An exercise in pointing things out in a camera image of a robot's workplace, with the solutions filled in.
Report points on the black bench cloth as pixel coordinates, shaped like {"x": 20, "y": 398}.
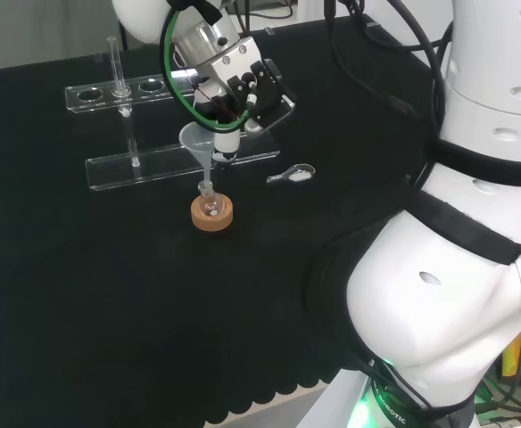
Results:
{"x": 109, "y": 290}

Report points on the translucent white plastic funnel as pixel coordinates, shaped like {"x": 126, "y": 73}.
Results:
{"x": 195, "y": 143}

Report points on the clear acrylic funnel stand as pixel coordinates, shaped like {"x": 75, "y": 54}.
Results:
{"x": 162, "y": 167}

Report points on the clear glass weighing funnel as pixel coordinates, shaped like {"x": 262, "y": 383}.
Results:
{"x": 300, "y": 175}

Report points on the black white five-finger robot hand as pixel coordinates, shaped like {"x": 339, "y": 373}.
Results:
{"x": 267, "y": 96}

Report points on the small glass round-bottom flask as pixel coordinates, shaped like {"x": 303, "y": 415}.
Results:
{"x": 210, "y": 206}

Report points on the clear tape piece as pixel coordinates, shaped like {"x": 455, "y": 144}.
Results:
{"x": 269, "y": 31}

